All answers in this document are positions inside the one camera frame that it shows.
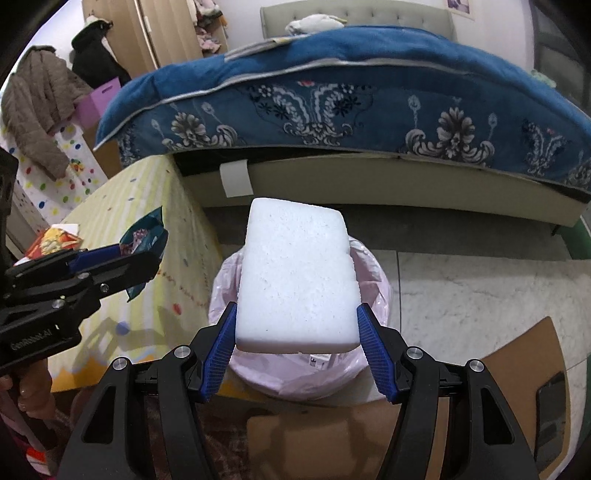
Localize white label on bed frame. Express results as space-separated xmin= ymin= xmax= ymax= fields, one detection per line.
xmin=220 ymin=160 xmax=254 ymax=198

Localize white pillow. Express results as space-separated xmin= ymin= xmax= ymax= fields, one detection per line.
xmin=284 ymin=14 xmax=348 ymax=36

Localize purple box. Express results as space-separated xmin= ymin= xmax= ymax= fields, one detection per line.
xmin=75 ymin=77 xmax=122 ymax=131

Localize flat brown cardboard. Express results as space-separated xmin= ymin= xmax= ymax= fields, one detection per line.
xmin=245 ymin=316 xmax=579 ymax=480

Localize green cloth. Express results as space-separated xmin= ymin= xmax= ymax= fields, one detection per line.
xmin=530 ymin=68 xmax=558 ymax=89

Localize wooden wardrobe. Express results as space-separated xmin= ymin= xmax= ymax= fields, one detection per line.
xmin=82 ymin=0 xmax=232 ymax=80

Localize trash bin with pink liner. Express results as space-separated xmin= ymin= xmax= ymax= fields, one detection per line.
xmin=209 ymin=234 xmax=394 ymax=408

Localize red printed packet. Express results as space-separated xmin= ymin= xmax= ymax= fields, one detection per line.
xmin=22 ymin=223 xmax=85 ymax=269

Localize white foam block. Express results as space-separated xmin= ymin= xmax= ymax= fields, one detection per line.
xmin=235 ymin=198 xmax=362 ymax=355

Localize black jacket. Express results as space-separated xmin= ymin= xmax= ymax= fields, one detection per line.
xmin=71 ymin=16 xmax=133 ymax=89

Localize polka dot cloth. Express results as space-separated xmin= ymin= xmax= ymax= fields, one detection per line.
xmin=0 ymin=121 xmax=110 ymax=220

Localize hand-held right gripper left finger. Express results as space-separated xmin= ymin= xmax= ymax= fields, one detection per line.
xmin=58 ymin=302 xmax=238 ymax=480

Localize beige upholstered bed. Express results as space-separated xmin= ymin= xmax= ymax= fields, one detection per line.
xmin=173 ymin=6 xmax=586 ymax=237

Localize bed with blue floral blanket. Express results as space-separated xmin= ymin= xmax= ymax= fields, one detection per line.
xmin=92 ymin=25 xmax=591 ymax=195

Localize dark framed window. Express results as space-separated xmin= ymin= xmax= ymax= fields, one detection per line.
xmin=530 ymin=0 xmax=591 ymax=109

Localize person's left forearm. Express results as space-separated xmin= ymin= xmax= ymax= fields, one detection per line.
xmin=0 ymin=401 xmax=63 ymax=480

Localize green floor mat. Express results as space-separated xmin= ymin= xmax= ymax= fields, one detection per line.
xmin=560 ymin=216 xmax=591 ymax=261

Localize brown quilted jacket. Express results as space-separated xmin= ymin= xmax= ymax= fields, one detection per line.
xmin=1 ymin=45 xmax=94 ymax=182

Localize person's left hand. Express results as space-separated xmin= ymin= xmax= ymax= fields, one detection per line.
xmin=0 ymin=359 xmax=54 ymax=420

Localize hanging clothes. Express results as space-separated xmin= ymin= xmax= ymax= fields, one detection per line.
xmin=193 ymin=0 xmax=230 ymax=57

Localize teal snack wrapper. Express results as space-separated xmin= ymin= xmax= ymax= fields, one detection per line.
xmin=119 ymin=206 xmax=168 ymax=302

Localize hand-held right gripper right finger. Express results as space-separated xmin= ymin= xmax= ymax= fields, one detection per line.
xmin=355 ymin=302 xmax=541 ymax=480

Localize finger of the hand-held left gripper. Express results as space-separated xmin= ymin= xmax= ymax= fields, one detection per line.
xmin=4 ymin=244 xmax=123 ymax=292
xmin=50 ymin=250 xmax=164 ymax=325

